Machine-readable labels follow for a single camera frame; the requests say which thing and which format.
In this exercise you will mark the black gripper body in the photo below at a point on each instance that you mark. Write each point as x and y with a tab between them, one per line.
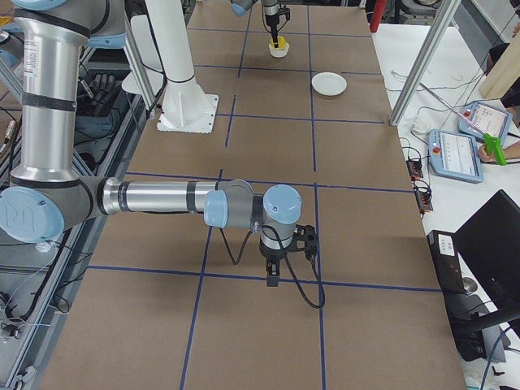
270	13
273	255

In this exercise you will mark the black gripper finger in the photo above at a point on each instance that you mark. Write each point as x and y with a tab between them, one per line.
274	35
272	274

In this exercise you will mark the yellow lemon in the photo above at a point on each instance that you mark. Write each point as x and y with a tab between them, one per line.
281	42

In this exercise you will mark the white bowl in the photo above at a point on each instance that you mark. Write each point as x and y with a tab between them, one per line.
279	53

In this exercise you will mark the white round plate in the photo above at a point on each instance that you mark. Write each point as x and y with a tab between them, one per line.
329	84

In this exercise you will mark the person hand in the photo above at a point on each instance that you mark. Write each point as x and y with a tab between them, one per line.
484	156

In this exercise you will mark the blue tape grid lines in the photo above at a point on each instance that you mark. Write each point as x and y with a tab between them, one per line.
368	315

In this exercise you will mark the red fire extinguisher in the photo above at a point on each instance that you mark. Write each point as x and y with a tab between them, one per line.
377	15

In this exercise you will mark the near orange circuit board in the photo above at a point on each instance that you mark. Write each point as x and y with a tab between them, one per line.
423	195

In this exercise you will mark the orange circuit board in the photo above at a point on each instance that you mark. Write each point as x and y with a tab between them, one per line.
414	164
423	195

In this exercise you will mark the far orange circuit board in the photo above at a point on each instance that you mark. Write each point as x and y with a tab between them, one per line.
414	164

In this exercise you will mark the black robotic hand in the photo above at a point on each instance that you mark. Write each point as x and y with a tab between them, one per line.
97	96

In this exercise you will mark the near teach pendant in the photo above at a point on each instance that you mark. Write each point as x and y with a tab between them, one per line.
455	155

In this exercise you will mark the teach pendant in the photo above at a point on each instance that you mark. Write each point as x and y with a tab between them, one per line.
455	155
489	119

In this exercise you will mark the black computer box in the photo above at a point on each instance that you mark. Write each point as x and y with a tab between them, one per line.
473	326

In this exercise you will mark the far teach pendant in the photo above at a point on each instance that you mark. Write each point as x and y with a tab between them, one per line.
489	119

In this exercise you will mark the wooden board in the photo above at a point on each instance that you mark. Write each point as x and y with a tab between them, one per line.
504	72

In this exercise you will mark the green plastic tool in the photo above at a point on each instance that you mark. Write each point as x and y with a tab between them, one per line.
492	145

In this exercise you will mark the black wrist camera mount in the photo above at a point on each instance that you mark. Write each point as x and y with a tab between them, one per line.
285	12
305	239

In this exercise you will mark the white pedestal column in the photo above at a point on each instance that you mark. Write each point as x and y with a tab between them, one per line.
163	44

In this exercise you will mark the aluminium frame post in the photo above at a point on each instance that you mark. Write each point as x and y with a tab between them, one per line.
435	34

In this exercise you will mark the aluminium side rail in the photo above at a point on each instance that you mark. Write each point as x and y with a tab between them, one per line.
42	287

